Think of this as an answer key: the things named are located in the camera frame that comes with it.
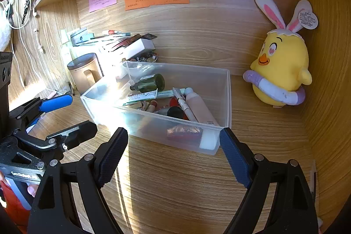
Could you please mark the grey tin box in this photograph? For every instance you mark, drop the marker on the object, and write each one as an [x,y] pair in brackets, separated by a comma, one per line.
[81,36]

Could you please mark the bowl of beads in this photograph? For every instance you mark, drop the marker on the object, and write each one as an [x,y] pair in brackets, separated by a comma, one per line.
[145,58]

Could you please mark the stack of books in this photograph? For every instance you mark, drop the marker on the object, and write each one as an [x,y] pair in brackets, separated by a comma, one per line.
[115,43]

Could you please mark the pale pink cosmetic tube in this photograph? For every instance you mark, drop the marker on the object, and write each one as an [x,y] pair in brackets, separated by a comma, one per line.
[200,110]

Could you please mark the small black case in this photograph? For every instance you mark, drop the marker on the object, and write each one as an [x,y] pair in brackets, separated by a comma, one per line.
[175,112]

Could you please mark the white pen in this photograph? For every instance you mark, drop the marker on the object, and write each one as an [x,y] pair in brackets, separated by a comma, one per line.
[185,105]

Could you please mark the white fluffy cloth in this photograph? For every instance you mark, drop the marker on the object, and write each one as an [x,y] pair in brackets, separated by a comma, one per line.
[4,31]

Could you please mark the red white marker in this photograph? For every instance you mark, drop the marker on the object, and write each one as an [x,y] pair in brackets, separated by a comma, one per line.
[113,31]

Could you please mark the clear plastic storage box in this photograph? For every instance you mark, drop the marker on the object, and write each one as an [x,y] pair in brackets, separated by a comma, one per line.
[115,102]

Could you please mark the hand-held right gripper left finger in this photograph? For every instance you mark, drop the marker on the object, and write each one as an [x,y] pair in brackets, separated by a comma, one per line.
[112,157]

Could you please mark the dark green bottle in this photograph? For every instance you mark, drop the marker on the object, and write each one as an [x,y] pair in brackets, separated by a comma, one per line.
[149,83]

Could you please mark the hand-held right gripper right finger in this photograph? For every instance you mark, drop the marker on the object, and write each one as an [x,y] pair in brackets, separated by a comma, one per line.
[235,160]

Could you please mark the yellow chick plush toy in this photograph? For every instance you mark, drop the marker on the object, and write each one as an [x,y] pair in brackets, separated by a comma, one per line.
[279,69]

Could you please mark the white paper card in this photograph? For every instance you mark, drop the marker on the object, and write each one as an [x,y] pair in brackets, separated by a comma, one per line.
[138,48]

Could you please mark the brown mug with lid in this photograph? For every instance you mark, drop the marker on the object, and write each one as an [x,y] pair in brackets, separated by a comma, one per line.
[82,72]

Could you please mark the red tea packet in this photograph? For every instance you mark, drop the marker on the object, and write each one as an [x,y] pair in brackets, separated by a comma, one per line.
[185,135]

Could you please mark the person's left hand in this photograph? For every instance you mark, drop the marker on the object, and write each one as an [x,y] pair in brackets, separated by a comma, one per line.
[33,190]

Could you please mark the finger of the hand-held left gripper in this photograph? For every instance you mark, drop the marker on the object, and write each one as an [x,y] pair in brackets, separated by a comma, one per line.
[56,103]
[79,131]

